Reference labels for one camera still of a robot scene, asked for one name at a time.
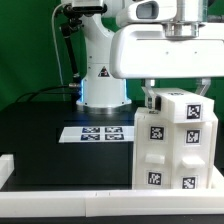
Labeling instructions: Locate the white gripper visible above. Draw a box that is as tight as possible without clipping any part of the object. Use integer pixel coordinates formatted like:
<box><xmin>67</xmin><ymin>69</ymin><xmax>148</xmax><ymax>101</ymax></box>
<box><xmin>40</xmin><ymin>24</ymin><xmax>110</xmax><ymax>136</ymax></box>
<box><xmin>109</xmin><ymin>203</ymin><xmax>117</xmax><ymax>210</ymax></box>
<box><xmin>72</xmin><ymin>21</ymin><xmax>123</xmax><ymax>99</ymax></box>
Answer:
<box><xmin>109</xmin><ymin>23</ymin><xmax>224</xmax><ymax>110</ymax></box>

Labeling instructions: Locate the white cabinet top block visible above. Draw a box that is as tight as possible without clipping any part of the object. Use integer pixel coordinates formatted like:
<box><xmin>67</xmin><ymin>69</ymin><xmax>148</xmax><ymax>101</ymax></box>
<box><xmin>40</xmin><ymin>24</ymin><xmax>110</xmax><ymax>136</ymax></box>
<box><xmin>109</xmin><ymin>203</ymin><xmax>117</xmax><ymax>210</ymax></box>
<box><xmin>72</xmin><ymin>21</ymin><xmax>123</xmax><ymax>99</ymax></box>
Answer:
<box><xmin>154</xmin><ymin>88</ymin><xmax>214</xmax><ymax>123</ymax></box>

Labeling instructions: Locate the white cabinet door panel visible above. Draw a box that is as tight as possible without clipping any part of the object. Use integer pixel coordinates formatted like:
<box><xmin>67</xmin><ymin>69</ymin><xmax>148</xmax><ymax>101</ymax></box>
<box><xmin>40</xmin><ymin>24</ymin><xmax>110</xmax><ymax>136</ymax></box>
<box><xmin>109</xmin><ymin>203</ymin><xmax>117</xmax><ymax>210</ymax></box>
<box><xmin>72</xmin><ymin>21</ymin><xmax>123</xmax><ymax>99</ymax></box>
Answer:
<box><xmin>132</xmin><ymin>115</ymin><xmax>172</xmax><ymax>189</ymax></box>
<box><xmin>171</xmin><ymin>122</ymin><xmax>212</xmax><ymax>190</ymax></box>

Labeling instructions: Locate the white cabinet body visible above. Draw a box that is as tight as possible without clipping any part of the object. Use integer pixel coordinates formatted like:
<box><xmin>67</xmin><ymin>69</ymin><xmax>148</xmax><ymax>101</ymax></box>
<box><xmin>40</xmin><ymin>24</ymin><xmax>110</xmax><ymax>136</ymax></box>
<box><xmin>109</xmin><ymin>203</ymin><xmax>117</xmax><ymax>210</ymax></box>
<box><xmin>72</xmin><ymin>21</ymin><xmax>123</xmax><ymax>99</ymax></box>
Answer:
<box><xmin>132</xmin><ymin>108</ymin><xmax>218</xmax><ymax>189</ymax></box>

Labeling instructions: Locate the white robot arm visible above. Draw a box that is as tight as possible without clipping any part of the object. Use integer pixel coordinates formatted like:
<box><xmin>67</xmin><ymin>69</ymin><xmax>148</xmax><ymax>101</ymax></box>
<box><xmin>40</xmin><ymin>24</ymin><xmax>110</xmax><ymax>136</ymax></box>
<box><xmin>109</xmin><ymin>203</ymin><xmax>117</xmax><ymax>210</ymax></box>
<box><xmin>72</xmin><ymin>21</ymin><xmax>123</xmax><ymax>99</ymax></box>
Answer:
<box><xmin>61</xmin><ymin>0</ymin><xmax>224</xmax><ymax>112</ymax></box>

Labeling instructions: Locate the white marker base plate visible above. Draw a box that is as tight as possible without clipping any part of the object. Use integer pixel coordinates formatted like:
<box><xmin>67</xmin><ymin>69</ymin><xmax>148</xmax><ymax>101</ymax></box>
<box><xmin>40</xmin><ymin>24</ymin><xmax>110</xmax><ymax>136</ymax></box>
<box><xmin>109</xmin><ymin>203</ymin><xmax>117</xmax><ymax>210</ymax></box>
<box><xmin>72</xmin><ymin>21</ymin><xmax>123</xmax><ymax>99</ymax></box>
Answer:
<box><xmin>59</xmin><ymin>126</ymin><xmax>134</xmax><ymax>143</ymax></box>

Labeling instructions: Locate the white cable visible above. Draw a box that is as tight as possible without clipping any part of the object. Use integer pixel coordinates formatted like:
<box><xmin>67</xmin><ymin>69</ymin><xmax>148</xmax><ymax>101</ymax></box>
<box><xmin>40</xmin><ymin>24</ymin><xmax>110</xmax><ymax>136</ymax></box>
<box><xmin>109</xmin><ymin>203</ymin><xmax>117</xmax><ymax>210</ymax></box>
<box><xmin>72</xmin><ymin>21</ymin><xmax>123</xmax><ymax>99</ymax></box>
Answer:
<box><xmin>50</xmin><ymin>2</ymin><xmax>73</xmax><ymax>102</ymax></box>

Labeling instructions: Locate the black cable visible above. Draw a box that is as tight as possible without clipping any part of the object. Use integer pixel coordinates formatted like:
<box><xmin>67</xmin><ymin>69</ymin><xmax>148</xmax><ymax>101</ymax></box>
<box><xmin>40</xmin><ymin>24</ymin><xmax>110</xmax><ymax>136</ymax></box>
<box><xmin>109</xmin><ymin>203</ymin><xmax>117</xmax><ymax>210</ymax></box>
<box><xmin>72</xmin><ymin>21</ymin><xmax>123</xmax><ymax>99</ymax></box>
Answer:
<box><xmin>15</xmin><ymin>83</ymin><xmax>82</xmax><ymax>103</ymax></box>

